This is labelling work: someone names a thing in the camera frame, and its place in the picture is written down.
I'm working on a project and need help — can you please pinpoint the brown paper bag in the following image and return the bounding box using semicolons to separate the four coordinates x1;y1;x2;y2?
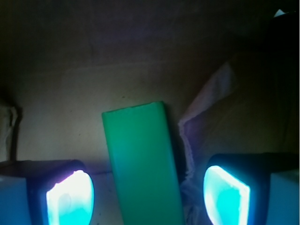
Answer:
0;0;300;225

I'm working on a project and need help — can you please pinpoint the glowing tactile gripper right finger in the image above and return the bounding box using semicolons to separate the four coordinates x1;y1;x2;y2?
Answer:
203;153;300;225

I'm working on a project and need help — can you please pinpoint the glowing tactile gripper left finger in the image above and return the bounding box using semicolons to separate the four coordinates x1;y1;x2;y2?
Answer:
0;160;94;225

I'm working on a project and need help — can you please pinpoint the green rectangular block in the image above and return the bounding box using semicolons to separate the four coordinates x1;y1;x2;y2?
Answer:
102;102;185;225

